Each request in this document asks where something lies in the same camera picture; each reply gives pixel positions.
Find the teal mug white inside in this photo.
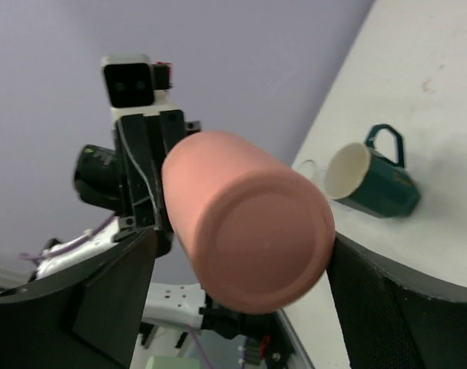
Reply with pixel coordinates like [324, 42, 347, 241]
[323, 124, 421, 218]

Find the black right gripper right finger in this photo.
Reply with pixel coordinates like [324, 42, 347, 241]
[327, 234, 467, 369]

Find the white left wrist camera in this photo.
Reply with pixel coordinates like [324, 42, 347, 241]
[101, 54, 176, 122]

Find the clear faceted glass cup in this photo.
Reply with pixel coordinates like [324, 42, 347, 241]
[296, 159, 319, 184]

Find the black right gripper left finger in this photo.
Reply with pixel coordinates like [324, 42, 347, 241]
[0, 231, 157, 369]

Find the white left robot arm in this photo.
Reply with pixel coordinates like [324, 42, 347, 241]
[32, 110, 291, 368]

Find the pink plastic cup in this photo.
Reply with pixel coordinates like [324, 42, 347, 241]
[162, 131, 335, 314]

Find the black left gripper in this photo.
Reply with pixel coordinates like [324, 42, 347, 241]
[114, 110, 201, 257]

